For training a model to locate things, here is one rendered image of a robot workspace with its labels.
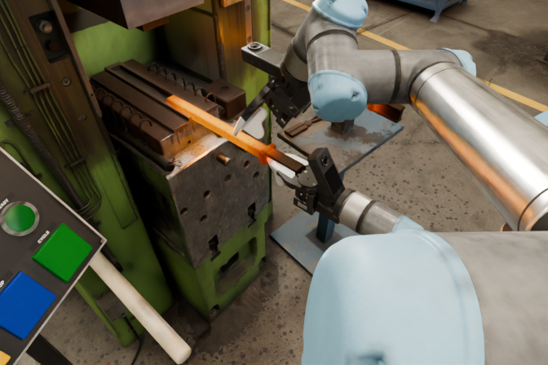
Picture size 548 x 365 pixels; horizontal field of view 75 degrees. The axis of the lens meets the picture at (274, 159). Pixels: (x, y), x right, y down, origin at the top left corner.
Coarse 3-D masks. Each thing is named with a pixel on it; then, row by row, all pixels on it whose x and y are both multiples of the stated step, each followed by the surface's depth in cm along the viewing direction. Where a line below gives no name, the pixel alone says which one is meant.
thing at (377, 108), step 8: (368, 104) 105; (376, 104) 103; (384, 104) 101; (392, 104) 100; (400, 104) 100; (376, 112) 104; (384, 112) 103; (392, 112) 101; (400, 112) 99; (392, 120) 101; (400, 120) 101
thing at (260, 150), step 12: (180, 108) 98; (192, 108) 97; (204, 120) 93; (216, 120) 93; (216, 132) 92; (228, 132) 89; (240, 132) 89; (240, 144) 88; (252, 144) 86; (264, 144) 86; (264, 156) 83; (276, 156) 82; (288, 156) 82; (288, 168) 80; (300, 168) 79
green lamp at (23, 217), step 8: (16, 208) 60; (24, 208) 61; (8, 216) 58; (16, 216) 59; (24, 216) 60; (32, 216) 61; (8, 224) 58; (16, 224) 59; (24, 224) 60; (32, 224) 61
